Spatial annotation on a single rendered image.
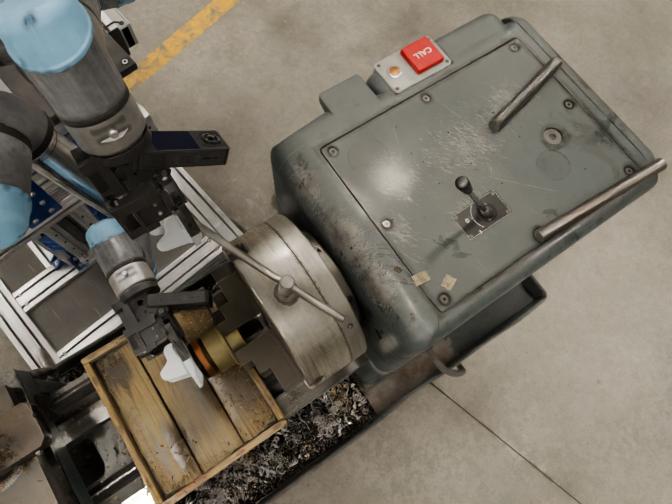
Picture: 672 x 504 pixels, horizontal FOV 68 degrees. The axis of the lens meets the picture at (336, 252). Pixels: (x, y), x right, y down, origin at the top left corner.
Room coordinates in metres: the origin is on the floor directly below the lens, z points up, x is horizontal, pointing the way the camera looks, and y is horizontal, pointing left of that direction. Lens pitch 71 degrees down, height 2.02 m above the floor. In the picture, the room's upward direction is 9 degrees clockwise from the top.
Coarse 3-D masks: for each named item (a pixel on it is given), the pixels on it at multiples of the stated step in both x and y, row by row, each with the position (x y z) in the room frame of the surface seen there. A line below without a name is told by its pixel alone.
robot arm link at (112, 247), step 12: (96, 228) 0.27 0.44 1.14; (108, 228) 0.28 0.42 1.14; (120, 228) 0.29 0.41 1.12; (96, 240) 0.25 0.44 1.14; (108, 240) 0.25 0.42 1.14; (120, 240) 0.26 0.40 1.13; (132, 240) 0.27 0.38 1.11; (96, 252) 0.23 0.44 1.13; (108, 252) 0.23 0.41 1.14; (120, 252) 0.24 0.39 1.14; (132, 252) 0.24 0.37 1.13; (108, 264) 0.21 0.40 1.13; (120, 264) 0.21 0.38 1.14; (108, 276) 0.19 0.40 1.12
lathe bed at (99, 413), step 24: (360, 360) 0.15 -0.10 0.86; (72, 384) 0.00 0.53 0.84; (72, 408) -0.05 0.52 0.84; (96, 408) -0.04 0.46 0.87; (288, 408) 0.02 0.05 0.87; (96, 432) -0.09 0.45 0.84; (72, 456) -0.16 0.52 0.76; (96, 456) -0.15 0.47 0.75; (120, 456) -0.13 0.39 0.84; (96, 480) -0.20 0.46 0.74; (120, 480) -0.17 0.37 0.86
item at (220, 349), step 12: (204, 336) 0.11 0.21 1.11; (216, 336) 0.12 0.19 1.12; (228, 336) 0.12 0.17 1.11; (240, 336) 0.13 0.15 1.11; (192, 348) 0.09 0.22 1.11; (204, 348) 0.09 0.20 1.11; (216, 348) 0.10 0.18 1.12; (228, 348) 0.10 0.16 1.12; (240, 348) 0.11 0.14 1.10; (204, 360) 0.07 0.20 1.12; (216, 360) 0.08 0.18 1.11; (228, 360) 0.08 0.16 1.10; (204, 372) 0.05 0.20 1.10; (216, 372) 0.06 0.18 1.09
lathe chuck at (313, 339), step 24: (240, 240) 0.28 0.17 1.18; (264, 240) 0.28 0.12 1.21; (240, 264) 0.23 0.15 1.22; (264, 264) 0.23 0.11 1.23; (288, 264) 0.24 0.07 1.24; (264, 288) 0.19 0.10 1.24; (312, 288) 0.20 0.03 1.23; (264, 312) 0.16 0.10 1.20; (288, 312) 0.16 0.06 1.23; (312, 312) 0.17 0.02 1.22; (288, 336) 0.12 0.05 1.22; (312, 336) 0.13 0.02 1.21; (336, 336) 0.14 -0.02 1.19; (312, 360) 0.10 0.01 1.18; (336, 360) 0.11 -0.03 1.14; (312, 384) 0.06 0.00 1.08
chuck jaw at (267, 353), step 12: (264, 336) 0.13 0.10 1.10; (276, 336) 0.14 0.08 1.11; (252, 348) 0.11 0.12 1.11; (264, 348) 0.11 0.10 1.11; (276, 348) 0.11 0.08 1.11; (240, 360) 0.08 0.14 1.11; (252, 360) 0.09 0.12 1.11; (264, 360) 0.09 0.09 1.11; (276, 360) 0.09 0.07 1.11; (288, 360) 0.10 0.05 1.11; (264, 372) 0.07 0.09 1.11; (276, 372) 0.07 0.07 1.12; (288, 372) 0.08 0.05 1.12; (300, 372) 0.08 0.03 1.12; (288, 384) 0.06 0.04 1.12
